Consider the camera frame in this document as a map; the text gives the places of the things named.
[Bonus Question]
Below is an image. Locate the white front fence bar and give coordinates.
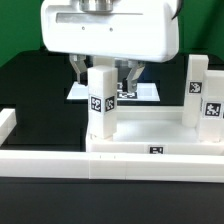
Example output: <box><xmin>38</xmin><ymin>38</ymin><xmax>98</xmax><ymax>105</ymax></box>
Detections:
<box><xmin>0</xmin><ymin>150</ymin><xmax>224</xmax><ymax>183</ymax></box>

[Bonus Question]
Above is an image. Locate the white left fence block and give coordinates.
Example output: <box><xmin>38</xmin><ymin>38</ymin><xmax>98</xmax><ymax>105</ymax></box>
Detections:
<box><xmin>0</xmin><ymin>108</ymin><xmax>17</xmax><ymax>146</ymax></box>

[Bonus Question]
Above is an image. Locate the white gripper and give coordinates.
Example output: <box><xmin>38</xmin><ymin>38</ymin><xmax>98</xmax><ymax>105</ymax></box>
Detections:
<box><xmin>41</xmin><ymin>0</ymin><xmax>180</xmax><ymax>93</ymax></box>

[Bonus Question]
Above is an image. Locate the white desk top tray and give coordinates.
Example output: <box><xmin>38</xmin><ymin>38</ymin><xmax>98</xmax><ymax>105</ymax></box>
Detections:
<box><xmin>86</xmin><ymin>106</ymin><xmax>224</xmax><ymax>156</ymax></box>

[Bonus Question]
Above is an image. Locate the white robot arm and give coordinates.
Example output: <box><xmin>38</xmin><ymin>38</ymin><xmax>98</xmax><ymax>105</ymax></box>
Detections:
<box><xmin>41</xmin><ymin>0</ymin><xmax>183</xmax><ymax>92</ymax></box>

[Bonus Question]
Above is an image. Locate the marker tag sheet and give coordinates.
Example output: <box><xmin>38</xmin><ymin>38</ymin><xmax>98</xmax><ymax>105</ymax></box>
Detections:
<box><xmin>67</xmin><ymin>82</ymin><xmax>160</xmax><ymax>102</ymax></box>

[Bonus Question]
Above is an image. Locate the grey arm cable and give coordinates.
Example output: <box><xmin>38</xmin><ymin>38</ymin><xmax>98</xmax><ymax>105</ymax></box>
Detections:
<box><xmin>170</xmin><ymin>0</ymin><xmax>185</xmax><ymax>23</ymax></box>

